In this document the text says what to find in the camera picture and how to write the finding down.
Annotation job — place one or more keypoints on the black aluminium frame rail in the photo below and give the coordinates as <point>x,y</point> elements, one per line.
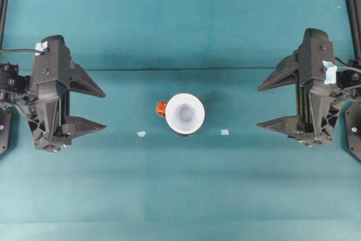
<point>352,12</point>
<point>3,12</point>

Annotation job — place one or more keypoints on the white paper cup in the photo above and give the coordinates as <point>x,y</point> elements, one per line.
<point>184,114</point>

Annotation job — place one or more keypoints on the small white paper scrap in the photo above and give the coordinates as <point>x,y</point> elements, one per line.
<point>141,133</point>
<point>224,132</point>

